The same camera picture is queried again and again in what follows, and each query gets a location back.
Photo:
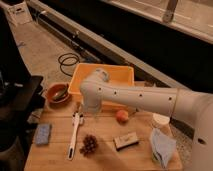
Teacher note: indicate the black and tan eraser block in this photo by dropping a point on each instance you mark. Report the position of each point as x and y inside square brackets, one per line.
[125, 140]

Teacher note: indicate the brown ceramic bowl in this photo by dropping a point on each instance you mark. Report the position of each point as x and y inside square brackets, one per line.
[53, 89]

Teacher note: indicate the blue sponge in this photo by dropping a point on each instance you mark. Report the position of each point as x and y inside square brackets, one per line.
[43, 134]

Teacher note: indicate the blue-white plastic bag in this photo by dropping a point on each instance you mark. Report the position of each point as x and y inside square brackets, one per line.
[162, 146]

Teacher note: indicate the orange fruit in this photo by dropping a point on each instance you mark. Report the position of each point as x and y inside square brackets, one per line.
[122, 116]

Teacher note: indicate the green item in bowl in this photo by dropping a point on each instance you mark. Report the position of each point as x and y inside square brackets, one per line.
[59, 95]

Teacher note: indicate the white paper bag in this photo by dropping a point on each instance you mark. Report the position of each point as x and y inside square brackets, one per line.
[19, 14]

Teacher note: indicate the bunch of dark grapes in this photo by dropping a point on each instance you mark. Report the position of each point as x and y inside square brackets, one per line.
[89, 145]

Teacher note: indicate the yellow plastic tray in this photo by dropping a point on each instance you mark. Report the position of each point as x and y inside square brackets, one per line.
[117, 75]

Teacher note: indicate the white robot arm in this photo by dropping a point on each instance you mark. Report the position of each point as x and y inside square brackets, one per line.
[191, 107]

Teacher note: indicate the white long-handled brush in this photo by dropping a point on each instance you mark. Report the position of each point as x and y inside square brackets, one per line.
[78, 120]

